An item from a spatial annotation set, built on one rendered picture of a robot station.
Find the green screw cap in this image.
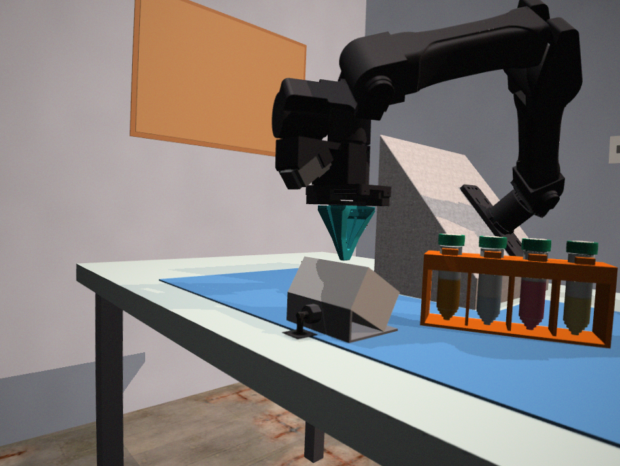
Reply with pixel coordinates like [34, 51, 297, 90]
[479, 236, 507, 249]
[438, 234, 465, 246]
[566, 241, 598, 255]
[521, 238, 551, 252]

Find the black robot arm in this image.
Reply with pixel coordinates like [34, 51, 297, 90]
[272, 0, 583, 257]

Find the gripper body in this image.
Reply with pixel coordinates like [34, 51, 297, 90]
[305, 143, 391, 206]

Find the blue bench mat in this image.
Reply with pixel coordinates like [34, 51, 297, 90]
[159, 268, 620, 448]

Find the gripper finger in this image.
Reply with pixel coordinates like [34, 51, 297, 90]
[318, 206, 357, 260]
[330, 205, 375, 260]

